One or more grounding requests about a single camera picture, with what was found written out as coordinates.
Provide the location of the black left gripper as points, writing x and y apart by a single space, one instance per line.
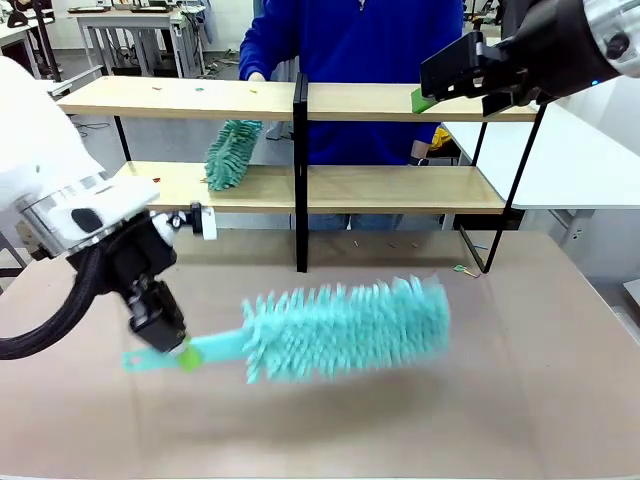
142 260

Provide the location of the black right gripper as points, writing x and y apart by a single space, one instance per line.
555 45

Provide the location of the dark teal microfibre duster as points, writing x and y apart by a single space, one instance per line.
230 155

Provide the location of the person's left forearm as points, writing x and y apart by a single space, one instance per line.
421 150

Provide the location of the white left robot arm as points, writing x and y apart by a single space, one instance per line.
45 160

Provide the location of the person's right hand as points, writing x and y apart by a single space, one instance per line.
256 77

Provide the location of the yellow cloth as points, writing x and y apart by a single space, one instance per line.
441 139

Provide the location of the black wristwatch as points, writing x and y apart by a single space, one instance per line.
423 161

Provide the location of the person in blue sweater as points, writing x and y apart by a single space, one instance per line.
360 75

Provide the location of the large white table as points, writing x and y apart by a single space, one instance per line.
575 160

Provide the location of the black metal stand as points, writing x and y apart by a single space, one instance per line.
10 255

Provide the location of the white table with grey leg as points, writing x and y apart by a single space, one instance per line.
75 82

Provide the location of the grey background desk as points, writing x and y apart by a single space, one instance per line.
140 35

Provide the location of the black pole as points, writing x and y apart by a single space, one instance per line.
47 40

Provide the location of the two-tier wood shelf black frame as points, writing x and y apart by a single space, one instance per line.
375 102

